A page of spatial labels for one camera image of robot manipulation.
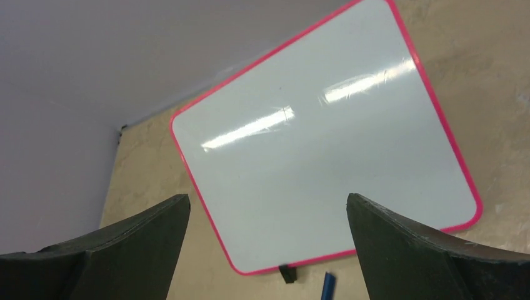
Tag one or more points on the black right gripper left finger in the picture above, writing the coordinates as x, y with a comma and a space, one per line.
131, 259

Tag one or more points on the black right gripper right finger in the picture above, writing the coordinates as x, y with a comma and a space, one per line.
404, 259

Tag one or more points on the white blue whiteboard marker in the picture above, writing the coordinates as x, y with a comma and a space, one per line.
328, 286

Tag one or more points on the pink framed whiteboard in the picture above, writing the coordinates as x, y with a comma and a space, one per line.
344, 107

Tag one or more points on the black whiteboard clip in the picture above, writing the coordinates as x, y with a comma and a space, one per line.
288, 273

